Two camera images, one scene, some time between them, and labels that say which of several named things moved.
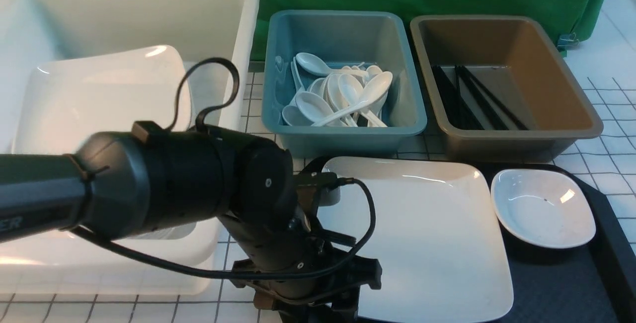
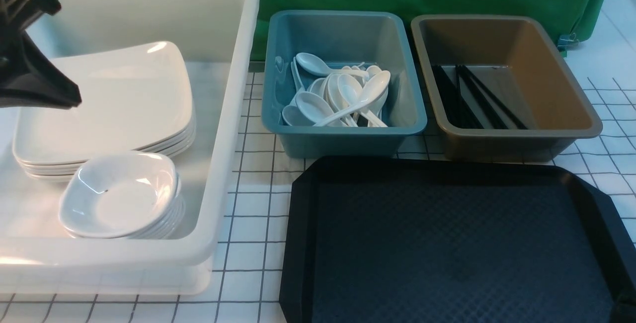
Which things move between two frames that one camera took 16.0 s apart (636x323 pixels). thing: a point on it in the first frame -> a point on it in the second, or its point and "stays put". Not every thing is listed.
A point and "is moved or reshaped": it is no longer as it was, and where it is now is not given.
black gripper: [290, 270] -> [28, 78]
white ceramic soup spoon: [375, 87] stays put
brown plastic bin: [496, 88] stays put
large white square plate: [436, 233] -> [132, 98]
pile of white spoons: [350, 96] stays put
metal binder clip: [566, 41] stays put
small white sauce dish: [547, 207] is moved or reshaped
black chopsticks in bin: [457, 114] stays put
